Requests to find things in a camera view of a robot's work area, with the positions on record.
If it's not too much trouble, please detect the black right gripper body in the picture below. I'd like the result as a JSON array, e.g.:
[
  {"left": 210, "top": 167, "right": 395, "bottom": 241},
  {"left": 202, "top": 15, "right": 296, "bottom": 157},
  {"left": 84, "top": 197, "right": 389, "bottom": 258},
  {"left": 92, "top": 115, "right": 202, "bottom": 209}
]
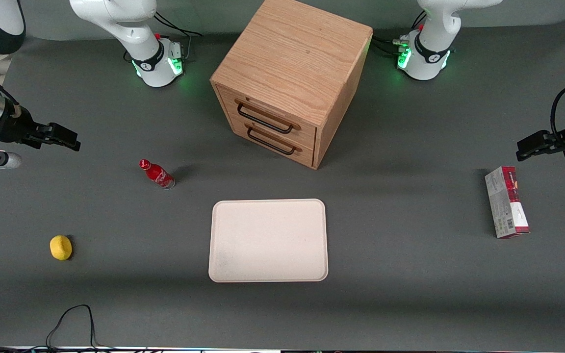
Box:
[{"left": 0, "top": 105, "right": 39, "bottom": 149}]

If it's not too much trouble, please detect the black metal handle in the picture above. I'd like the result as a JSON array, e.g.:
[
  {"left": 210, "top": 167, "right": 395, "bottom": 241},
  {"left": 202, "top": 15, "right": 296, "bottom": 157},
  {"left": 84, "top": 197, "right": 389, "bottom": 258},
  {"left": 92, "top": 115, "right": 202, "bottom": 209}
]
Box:
[
  {"left": 235, "top": 100, "right": 302, "bottom": 135},
  {"left": 245, "top": 123, "right": 304, "bottom": 156}
]

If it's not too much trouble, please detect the wooden drawer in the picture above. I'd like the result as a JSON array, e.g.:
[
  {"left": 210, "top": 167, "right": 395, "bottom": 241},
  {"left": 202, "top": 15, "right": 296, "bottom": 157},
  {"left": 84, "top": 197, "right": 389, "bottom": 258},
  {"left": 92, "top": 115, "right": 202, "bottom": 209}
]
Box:
[
  {"left": 216, "top": 85, "right": 318, "bottom": 150},
  {"left": 224, "top": 112, "right": 317, "bottom": 169}
]

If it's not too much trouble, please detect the wooden drawer at cabinet base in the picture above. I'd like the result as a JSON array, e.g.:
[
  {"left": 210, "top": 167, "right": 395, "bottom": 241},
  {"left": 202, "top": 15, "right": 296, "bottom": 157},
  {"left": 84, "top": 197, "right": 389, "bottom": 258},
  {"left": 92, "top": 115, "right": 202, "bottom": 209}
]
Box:
[{"left": 224, "top": 112, "right": 317, "bottom": 169}]

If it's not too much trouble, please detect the wooden two-drawer cabinet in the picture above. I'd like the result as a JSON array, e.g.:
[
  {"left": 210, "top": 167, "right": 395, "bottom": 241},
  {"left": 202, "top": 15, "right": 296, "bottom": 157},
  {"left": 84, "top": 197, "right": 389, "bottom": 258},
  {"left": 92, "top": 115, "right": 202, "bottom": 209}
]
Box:
[{"left": 210, "top": 0, "right": 374, "bottom": 170}]

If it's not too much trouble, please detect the grey and red carton box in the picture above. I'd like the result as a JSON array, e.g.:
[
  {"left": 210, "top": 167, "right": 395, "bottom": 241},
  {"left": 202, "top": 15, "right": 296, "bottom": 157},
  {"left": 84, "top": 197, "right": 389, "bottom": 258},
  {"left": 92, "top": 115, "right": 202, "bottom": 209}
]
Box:
[{"left": 484, "top": 166, "right": 531, "bottom": 240}]

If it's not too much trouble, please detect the yellow lemon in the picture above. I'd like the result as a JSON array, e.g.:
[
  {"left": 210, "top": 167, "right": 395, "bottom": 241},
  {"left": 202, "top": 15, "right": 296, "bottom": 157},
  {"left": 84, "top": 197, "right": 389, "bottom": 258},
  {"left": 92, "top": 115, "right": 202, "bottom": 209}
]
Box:
[{"left": 50, "top": 235, "right": 73, "bottom": 261}]

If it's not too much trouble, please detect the red soda bottle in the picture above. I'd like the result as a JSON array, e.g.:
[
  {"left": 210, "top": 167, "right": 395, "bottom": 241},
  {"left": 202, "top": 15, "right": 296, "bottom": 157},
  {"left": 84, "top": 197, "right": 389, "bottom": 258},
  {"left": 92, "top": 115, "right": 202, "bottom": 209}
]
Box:
[{"left": 139, "top": 158, "right": 176, "bottom": 190}]

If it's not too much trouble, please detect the beige rectangular tray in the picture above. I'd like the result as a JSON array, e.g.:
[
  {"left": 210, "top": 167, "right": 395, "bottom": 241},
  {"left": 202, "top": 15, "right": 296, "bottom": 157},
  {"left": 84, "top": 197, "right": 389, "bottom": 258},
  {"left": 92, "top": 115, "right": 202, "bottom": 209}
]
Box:
[{"left": 208, "top": 198, "right": 329, "bottom": 283}]

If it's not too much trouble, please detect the black right arm base cable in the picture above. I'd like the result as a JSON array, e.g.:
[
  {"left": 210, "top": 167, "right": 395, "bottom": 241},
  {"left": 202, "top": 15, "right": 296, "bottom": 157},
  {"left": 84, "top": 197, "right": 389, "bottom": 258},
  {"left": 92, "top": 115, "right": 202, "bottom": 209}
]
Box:
[{"left": 124, "top": 11, "right": 204, "bottom": 64}]

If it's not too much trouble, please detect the black looped table-edge cable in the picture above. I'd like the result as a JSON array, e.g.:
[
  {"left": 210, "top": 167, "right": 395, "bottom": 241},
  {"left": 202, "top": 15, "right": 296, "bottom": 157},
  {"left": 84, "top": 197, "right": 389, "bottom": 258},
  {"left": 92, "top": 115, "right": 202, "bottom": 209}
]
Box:
[{"left": 46, "top": 304, "right": 100, "bottom": 350}]

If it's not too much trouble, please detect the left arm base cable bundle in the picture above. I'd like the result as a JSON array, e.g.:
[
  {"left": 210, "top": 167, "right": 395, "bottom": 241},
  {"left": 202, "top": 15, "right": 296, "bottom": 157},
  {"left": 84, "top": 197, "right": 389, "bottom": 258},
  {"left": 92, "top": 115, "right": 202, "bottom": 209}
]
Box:
[{"left": 371, "top": 10, "right": 429, "bottom": 57}]

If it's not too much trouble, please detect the black metal handle, base-side drawer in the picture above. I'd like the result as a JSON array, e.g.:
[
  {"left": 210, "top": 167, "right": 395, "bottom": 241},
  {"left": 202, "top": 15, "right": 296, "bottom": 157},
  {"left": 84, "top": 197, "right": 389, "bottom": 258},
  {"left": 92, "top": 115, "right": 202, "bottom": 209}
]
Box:
[{"left": 245, "top": 123, "right": 304, "bottom": 156}]

